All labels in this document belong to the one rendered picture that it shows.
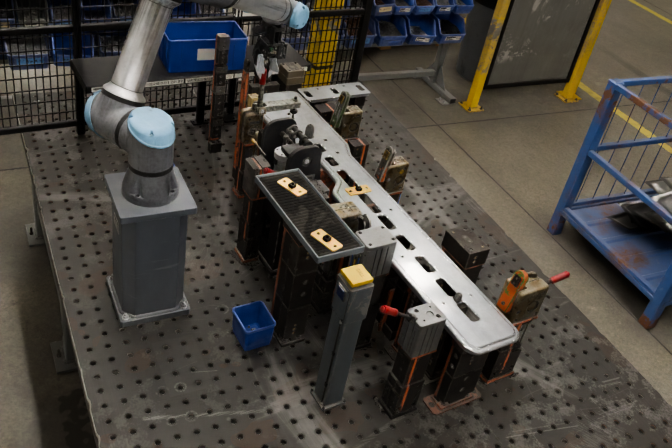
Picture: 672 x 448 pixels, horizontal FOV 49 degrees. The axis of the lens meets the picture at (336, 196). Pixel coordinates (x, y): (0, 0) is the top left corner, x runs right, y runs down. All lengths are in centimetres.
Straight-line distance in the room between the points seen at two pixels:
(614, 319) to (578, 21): 247
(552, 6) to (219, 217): 336
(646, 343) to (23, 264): 289
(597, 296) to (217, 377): 236
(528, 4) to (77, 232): 355
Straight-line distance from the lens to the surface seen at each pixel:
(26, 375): 309
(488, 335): 199
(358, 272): 180
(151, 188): 199
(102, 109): 203
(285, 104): 262
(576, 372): 246
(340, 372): 200
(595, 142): 400
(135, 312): 223
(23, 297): 339
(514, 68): 543
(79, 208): 268
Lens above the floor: 232
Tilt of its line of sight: 35 degrees down
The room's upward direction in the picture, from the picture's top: 11 degrees clockwise
